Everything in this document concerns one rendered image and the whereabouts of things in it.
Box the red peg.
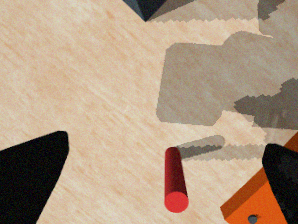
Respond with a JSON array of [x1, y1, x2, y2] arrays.
[[164, 147, 189, 213]]

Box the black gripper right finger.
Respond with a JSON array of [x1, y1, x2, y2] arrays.
[[262, 143, 298, 224]]

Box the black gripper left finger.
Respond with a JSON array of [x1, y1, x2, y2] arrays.
[[0, 131, 69, 224]]

